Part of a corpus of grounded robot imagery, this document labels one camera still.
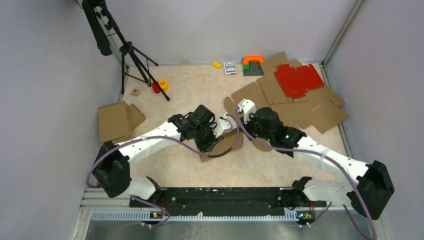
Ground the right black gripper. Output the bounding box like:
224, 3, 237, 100
239, 111, 273, 143

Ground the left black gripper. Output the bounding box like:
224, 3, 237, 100
193, 122, 223, 153

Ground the brown cardboard box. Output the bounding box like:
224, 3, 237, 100
206, 129, 244, 155
97, 101, 146, 144

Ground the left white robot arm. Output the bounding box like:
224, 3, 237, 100
90, 105, 232, 207

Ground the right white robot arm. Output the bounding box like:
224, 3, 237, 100
236, 102, 395, 220

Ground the playing card deck box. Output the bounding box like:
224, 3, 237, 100
223, 60, 237, 75

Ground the folded brown cardboard box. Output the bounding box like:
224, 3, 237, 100
97, 101, 146, 144

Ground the small brown cardboard blank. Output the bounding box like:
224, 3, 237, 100
256, 76, 310, 105

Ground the red flat cardboard blank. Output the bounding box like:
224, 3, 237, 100
274, 64, 325, 99

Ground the yellow round toy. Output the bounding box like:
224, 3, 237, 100
158, 79, 169, 92

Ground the green toy block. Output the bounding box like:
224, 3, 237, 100
243, 64, 251, 71

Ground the large brown cardboard sheet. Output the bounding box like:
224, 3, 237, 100
223, 51, 348, 134

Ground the yellow small block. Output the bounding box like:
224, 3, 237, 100
212, 61, 222, 69

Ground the orange horseshoe toy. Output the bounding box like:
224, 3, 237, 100
242, 55, 265, 65

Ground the small wooden cube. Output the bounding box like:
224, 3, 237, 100
131, 88, 140, 97

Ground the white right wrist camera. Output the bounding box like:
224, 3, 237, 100
236, 98, 256, 124

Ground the grey lego base plate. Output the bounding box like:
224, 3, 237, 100
243, 62, 264, 77

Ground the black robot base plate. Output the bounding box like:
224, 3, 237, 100
129, 187, 327, 217

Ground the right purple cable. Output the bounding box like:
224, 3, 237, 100
235, 107, 379, 240

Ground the black camera tripod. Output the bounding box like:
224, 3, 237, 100
77, 0, 171, 101

